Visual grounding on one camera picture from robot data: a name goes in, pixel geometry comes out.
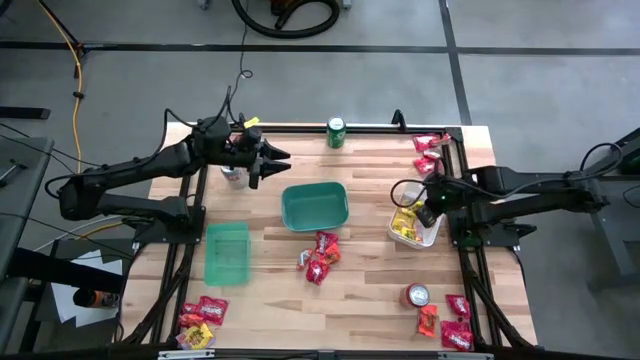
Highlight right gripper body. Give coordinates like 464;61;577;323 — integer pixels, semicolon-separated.
415;179;461;229

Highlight black vacuum hose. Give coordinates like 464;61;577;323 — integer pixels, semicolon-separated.
230;0;342;40

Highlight green soda can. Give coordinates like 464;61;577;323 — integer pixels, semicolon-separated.
326;116;347;150

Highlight silver frame bracket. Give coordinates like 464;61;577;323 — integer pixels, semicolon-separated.
157;349;216;360
437;351;496;360

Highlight red soda can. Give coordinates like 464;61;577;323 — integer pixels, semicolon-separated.
398;282;431;309

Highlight black aluminium table frame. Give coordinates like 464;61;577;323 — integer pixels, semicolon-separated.
119;122;536;351

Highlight white handled bin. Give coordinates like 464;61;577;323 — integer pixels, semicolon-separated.
387;180;445;250

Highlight dark teal handled bin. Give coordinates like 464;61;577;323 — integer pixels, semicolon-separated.
280;181;350;233

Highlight orange and black bottle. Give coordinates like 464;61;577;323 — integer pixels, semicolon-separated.
72;288;121;310

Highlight silver Diet Coke can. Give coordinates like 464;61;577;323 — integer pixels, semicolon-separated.
220;165;250;191

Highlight black flat bar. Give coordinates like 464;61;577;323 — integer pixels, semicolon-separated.
0;106;51;120

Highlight white paper sheet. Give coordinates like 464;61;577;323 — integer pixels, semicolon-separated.
49;249;124;329

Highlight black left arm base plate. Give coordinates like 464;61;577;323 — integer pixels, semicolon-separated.
130;205;207;246

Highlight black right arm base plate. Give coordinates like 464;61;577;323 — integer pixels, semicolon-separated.
447;219;539;249

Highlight yellow candy pack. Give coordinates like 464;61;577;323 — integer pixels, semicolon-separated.
177;323;217;350
399;225;424;244
394;207;419;229

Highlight grey desk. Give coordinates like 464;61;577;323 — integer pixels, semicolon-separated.
0;135;55;351

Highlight thin black cable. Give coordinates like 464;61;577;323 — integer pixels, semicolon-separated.
222;0;254;126

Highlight light teal translucent bin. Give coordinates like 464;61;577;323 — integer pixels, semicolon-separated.
203;221;251;288

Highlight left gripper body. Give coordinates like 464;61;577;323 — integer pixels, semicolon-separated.
219;127;265;190

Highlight black metal stand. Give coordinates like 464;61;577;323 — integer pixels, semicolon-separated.
582;127;640;291

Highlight yellow power cable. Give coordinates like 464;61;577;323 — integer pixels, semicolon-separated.
37;0;126;241

